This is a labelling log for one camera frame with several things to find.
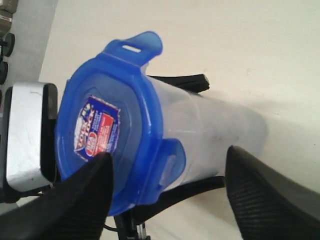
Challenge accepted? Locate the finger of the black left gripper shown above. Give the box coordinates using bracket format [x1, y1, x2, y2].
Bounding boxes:
[147, 74, 210, 94]

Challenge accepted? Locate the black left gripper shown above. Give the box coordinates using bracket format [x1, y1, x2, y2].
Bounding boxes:
[104, 176, 225, 240]

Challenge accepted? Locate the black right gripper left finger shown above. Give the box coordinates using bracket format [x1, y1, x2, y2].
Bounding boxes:
[0, 153, 114, 240]

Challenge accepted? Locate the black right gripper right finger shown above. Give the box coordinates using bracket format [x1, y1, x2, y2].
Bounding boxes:
[225, 146, 320, 240]

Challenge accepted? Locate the blue plastic container lid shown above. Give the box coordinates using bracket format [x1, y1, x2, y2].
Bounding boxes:
[55, 31, 186, 216]

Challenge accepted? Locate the clear plastic container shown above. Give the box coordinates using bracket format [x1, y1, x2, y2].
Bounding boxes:
[147, 77, 268, 191]

